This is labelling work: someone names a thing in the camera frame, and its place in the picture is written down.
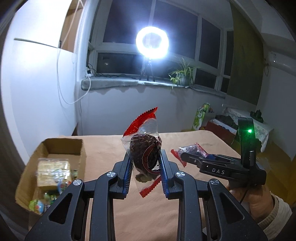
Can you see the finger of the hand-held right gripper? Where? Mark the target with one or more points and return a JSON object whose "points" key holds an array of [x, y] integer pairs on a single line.
{"points": [[222, 159], [192, 157]]}

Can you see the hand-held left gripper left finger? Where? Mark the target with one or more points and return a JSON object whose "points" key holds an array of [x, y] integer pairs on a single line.
{"points": [[126, 176]]}

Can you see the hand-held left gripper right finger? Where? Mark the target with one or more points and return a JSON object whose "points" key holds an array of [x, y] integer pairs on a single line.
{"points": [[165, 176]]}

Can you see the dark red snack packet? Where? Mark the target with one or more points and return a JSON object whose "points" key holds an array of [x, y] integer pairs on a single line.
{"points": [[192, 149]]}

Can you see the red clear date snack packet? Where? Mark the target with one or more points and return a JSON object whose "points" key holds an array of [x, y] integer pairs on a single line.
{"points": [[143, 153]]}

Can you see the brown cardboard box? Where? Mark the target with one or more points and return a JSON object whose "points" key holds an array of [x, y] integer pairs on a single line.
{"points": [[67, 146]]}

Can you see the clear bag of sliced bread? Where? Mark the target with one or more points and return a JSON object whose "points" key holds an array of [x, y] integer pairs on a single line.
{"points": [[53, 172]]}

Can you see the green snack packet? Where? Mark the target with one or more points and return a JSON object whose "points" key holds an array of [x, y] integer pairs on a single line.
{"points": [[49, 199]]}

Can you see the yellow green jelly packet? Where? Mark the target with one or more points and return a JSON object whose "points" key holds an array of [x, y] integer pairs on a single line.
{"points": [[37, 206]]}

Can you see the person's right forearm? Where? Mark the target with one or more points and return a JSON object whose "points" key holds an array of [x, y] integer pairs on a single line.
{"points": [[277, 213]]}

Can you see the person's right hand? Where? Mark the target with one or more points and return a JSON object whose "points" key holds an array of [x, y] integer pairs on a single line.
{"points": [[259, 201]]}

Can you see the red storage box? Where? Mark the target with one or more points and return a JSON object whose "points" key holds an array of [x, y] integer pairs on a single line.
{"points": [[219, 132]]}

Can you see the green snack bag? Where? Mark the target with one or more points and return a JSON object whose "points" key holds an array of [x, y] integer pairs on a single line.
{"points": [[198, 120]]}

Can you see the table with lace cloth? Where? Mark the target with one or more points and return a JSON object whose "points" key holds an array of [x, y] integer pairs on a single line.
{"points": [[263, 132]]}

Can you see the dark ornament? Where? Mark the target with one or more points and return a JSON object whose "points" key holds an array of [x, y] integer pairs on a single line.
{"points": [[256, 114]]}

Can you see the potted spider plant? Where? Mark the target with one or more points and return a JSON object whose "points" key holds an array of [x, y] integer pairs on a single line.
{"points": [[183, 80]]}

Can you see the grey windowsill pad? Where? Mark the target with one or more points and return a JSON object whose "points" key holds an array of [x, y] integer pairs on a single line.
{"points": [[111, 83]]}

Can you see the olive curtain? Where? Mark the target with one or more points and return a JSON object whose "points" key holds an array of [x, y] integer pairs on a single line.
{"points": [[245, 58]]}

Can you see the white power strip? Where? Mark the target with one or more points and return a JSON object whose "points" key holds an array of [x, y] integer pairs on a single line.
{"points": [[89, 74]]}

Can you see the white air conditioner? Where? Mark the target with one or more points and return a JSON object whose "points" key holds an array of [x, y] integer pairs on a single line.
{"points": [[284, 62]]}

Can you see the white cabinet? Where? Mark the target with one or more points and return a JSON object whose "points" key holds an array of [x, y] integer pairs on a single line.
{"points": [[34, 92]]}

